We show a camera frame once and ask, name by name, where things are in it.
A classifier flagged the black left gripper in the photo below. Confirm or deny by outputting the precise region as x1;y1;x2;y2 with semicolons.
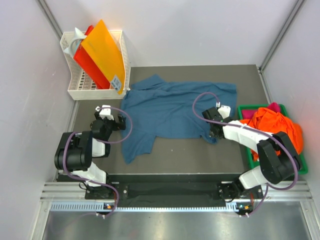
95;111;126;141

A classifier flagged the blue t shirt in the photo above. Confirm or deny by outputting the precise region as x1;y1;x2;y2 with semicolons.
120;74;237;164

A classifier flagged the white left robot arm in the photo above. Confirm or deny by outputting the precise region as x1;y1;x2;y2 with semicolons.
54;109;126;199

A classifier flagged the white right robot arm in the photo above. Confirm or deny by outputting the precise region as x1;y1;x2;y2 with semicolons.
202;107;302;198

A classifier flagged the pink t shirt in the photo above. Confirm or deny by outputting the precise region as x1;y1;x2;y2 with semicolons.
239;102;281;120

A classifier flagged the white perforated plastic basket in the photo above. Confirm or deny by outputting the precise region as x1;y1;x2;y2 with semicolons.
64;30;131;101

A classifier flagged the orange t shirt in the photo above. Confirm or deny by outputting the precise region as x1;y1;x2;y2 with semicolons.
240;107;304;154

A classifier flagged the red plastic board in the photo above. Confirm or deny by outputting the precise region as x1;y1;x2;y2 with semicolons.
73;39;111;89

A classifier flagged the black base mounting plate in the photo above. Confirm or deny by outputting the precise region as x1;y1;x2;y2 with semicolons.
84;173;263;208

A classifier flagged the orange plastic board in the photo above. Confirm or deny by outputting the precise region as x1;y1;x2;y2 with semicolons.
81;20;126;95

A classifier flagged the green plastic bin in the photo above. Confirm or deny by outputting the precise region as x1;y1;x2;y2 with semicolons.
237;103;309;175

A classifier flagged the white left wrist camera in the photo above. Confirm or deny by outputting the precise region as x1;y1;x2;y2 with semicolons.
95;105;114;120

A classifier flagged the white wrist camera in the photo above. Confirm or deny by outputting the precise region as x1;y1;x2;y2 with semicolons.
95;105;114;120
216;102;231;119

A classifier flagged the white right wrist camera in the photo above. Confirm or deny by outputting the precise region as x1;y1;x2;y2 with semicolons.
216;102;231;119

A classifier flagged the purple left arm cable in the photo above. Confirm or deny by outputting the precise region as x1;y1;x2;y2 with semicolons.
62;106;134;218

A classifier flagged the light blue plastic ring tool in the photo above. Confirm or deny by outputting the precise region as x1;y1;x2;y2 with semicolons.
63;27;87;58

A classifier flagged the grey slotted cable duct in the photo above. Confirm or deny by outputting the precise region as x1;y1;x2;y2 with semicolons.
50;201;239;213

